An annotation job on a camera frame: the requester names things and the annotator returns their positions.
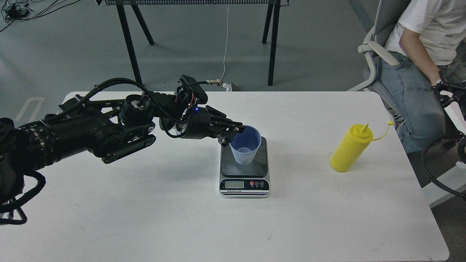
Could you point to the blue ribbed plastic cup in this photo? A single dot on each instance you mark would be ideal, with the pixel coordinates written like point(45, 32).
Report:
point(245, 145)

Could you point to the digital kitchen scale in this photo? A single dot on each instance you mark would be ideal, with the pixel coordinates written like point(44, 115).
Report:
point(244, 181)

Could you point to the black-legged background table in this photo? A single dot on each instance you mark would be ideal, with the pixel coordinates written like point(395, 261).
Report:
point(201, 26)

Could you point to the grey office chair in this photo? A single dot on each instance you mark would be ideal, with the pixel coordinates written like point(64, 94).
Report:
point(373, 46)

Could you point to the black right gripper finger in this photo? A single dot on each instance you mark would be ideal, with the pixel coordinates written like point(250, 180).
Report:
point(457, 89)
point(443, 100)

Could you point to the yellow squeeze bottle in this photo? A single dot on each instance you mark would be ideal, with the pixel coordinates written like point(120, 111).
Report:
point(354, 143)

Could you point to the white power adapter on floor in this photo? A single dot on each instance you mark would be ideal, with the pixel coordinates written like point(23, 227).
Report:
point(230, 87)

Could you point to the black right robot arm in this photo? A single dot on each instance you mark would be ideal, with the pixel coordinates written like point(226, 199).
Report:
point(446, 94)

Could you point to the seated person in white shirt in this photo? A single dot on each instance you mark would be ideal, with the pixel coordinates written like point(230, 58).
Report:
point(424, 42)

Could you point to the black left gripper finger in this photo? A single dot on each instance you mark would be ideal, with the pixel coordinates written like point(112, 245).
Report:
point(217, 118)
point(225, 137)

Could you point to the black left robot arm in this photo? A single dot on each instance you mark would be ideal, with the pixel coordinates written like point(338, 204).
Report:
point(112, 121)

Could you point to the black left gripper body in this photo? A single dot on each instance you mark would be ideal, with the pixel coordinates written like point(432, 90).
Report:
point(201, 124)

